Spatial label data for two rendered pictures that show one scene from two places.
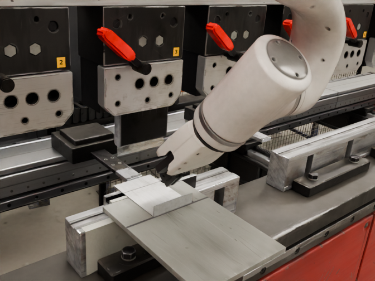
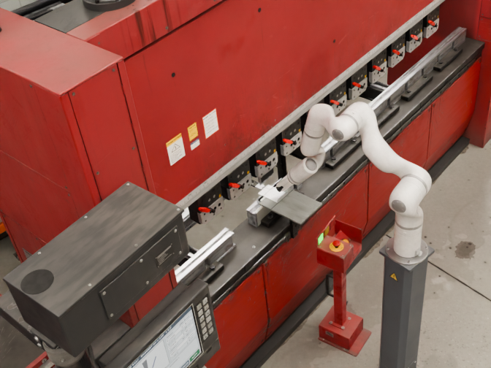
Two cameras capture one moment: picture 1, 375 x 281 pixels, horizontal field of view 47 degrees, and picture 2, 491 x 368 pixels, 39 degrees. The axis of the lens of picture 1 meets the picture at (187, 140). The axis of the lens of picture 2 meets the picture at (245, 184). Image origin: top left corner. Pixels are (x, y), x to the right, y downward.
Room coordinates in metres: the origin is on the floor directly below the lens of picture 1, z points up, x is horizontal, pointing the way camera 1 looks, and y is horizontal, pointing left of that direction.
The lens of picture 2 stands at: (-1.95, 0.35, 3.33)
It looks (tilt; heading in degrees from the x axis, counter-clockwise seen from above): 40 degrees down; 357
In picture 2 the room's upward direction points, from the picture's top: 7 degrees counter-clockwise
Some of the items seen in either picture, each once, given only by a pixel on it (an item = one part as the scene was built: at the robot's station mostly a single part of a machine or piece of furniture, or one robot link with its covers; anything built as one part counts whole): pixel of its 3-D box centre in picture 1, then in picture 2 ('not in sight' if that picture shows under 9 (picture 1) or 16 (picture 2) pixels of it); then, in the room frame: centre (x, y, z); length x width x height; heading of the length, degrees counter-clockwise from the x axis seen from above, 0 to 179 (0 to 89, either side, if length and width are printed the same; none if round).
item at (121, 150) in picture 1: (141, 126); (265, 173); (0.72, 0.08, 1.13); 0.10 x 0.02 x 0.10; 131
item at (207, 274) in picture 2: not in sight; (199, 283); (0.28, 0.50, 0.89); 0.30 x 0.05 x 0.03; 131
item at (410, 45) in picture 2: not in sight; (410, 34); (1.62, -0.95, 1.26); 0.15 x 0.09 x 0.17; 131
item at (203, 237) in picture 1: (189, 228); (290, 204); (0.61, -0.01, 1.00); 0.26 x 0.18 x 0.01; 41
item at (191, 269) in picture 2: not in sight; (196, 266); (0.36, 0.50, 0.92); 0.50 x 0.06 x 0.10; 131
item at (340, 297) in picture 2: not in sight; (340, 290); (0.51, -0.24, 0.39); 0.05 x 0.05 x 0.54; 48
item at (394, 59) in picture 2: not in sight; (391, 49); (1.49, -0.80, 1.26); 0.15 x 0.09 x 0.17; 131
